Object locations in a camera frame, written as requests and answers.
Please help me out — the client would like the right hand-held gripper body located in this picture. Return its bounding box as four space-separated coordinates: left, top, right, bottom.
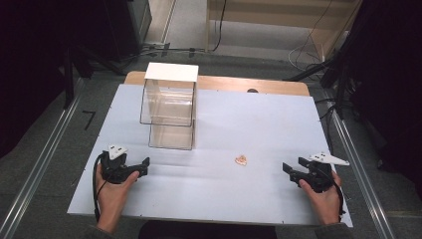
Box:
298 151 351 194

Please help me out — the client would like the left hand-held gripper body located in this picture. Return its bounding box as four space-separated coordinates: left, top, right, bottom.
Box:
101 143 134 185

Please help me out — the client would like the person's right hand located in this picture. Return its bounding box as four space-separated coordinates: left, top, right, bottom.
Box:
299 171 343 226

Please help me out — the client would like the person's left hand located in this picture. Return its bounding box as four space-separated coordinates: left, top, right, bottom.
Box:
95 163 140 234

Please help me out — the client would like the white table cover board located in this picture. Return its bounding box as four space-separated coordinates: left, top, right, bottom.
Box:
67 83 354 228

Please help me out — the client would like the clear drawer box white top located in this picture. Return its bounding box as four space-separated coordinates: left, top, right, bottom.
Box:
139 62 200 151

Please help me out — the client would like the person's dark torso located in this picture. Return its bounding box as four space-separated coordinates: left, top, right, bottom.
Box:
136 220 279 239

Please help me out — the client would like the black metal stand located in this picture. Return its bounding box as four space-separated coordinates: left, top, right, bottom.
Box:
284 31 354 121

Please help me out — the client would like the black tripod stand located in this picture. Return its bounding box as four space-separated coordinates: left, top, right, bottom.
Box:
61 41 127 111

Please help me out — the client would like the black curtain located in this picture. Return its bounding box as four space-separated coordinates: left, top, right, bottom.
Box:
342 0 422 200
0 0 147 159

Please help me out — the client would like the light wooden shelf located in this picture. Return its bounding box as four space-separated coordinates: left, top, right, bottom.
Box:
205 0 363 63

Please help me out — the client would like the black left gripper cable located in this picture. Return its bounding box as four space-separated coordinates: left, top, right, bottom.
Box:
92 152 107 223

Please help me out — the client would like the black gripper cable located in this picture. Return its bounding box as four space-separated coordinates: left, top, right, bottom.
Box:
92 152 107 223
331 178 346 224

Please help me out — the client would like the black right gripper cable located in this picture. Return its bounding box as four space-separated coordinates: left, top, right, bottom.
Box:
331 178 346 224

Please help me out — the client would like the metal floor rail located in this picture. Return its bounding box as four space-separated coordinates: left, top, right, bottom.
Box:
324 96 398 239
0 78 86 239

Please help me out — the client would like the white floor cable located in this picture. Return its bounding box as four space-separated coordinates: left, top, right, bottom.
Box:
287 31 325 73

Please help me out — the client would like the black hanging cable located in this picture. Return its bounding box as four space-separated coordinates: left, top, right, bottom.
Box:
211 0 229 53

